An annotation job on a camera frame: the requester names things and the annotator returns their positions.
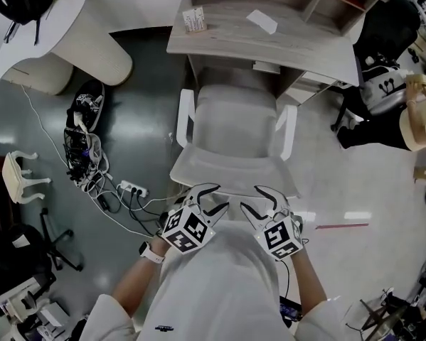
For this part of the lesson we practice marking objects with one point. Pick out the red tape strip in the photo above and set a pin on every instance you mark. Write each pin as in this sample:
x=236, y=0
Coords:
x=342, y=226

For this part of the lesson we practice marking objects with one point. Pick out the black power adapter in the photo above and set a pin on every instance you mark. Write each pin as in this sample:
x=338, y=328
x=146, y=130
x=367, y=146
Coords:
x=103, y=202

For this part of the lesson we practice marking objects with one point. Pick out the white grey carrier backpack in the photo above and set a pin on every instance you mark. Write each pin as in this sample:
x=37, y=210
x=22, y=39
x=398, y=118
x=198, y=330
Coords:
x=383, y=91

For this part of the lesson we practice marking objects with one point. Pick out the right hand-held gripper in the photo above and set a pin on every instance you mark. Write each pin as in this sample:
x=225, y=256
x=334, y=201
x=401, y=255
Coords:
x=280, y=238

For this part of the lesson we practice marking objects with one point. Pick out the white curved side table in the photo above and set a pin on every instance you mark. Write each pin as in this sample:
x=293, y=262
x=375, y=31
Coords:
x=91, y=48

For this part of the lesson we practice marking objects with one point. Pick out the cream ornate stool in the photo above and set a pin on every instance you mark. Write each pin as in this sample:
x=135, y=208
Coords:
x=11, y=176

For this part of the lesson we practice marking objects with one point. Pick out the black oval tray with electronics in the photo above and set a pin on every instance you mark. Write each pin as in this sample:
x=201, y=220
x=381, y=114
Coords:
x=86, y=105

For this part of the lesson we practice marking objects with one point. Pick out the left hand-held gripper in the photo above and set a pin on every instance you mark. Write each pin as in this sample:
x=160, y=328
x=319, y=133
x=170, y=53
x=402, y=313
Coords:
x=187, y=229

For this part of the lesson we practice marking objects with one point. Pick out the white paper sheet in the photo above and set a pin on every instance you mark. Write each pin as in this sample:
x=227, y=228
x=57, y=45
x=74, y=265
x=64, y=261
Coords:
x=262, y=21

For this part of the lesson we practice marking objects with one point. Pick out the white wrist watch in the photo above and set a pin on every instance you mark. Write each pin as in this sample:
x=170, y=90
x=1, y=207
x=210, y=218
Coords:
x=150, y=253

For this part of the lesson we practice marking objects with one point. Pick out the person's left forearm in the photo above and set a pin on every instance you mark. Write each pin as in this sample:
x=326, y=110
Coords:
x=134, y=286

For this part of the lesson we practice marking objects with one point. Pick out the black tripod stand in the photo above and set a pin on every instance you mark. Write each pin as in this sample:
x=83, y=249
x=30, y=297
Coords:
x=379, y=318

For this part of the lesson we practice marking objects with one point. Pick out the white armchair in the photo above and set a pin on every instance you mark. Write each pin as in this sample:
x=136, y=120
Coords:
x=234, y=119

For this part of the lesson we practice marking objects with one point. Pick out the person's white shirt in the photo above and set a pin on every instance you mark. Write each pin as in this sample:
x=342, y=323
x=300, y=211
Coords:
x=216, y=279

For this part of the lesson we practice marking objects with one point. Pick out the person's right forearm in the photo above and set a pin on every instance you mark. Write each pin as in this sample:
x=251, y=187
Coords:
x=308, y=282

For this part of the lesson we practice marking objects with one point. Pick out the white workbench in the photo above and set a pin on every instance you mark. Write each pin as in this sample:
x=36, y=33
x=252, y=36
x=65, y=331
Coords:
x=20, y=290

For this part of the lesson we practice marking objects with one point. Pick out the grey wooden desk with shelves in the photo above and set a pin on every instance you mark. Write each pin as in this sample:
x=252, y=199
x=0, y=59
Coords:
x=234, y=30

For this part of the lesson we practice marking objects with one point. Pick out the black office chair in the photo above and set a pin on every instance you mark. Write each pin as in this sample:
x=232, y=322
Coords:
x=387, y=30
x=13, y=254

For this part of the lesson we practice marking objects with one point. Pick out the white power strip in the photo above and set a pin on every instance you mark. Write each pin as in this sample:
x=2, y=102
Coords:
x=132, y=188

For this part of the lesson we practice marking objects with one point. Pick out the black waist-worn device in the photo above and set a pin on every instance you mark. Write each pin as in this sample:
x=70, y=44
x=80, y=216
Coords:
x=289, y=311

